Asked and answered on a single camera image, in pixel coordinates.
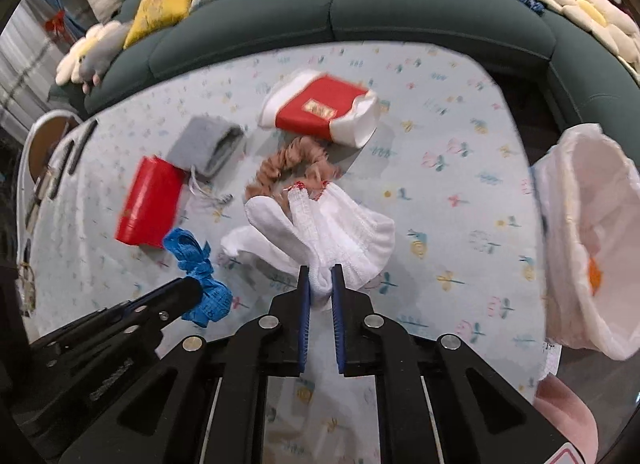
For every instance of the white ribbed sock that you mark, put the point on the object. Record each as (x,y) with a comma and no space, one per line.
(350,239)

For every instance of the bin with white bag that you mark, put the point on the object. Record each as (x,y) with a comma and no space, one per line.
(575,184)

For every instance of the gold-framed small bag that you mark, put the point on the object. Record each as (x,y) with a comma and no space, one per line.
(27,289)

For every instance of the white paper slip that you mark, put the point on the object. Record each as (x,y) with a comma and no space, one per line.
(550,359)

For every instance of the white curtain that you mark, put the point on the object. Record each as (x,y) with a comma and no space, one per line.
(20,69)

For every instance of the red bow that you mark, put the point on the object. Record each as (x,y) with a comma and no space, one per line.
(55,23)

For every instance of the grey plush toy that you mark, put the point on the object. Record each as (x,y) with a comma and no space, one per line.
(102,57)

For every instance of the small daisy cushion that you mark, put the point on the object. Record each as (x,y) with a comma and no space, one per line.
(70,62)

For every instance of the blue curtain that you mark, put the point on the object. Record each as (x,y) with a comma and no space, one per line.
(70,19)

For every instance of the pink stool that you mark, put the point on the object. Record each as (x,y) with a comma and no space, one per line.
(565,414)

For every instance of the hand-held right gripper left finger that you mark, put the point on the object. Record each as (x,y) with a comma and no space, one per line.
(302,319)

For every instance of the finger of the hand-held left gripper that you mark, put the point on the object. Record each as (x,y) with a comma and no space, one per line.
(175,296)

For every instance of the small yellow embroidered pillow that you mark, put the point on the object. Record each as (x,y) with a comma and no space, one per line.
(160,4)

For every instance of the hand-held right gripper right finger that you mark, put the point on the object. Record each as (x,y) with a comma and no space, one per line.
(338,319)

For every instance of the black remote control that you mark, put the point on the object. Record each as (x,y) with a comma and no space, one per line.
(61,164)
(82,144)

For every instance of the floral tablecloth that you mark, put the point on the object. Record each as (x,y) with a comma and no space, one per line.
(440,214)

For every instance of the white round side table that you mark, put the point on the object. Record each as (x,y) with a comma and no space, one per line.
(42,139)

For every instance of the crushed red white paper cup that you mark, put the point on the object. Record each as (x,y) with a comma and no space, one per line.
(315,109)

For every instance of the blue ribbon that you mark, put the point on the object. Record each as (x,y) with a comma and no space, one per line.
(212,299)

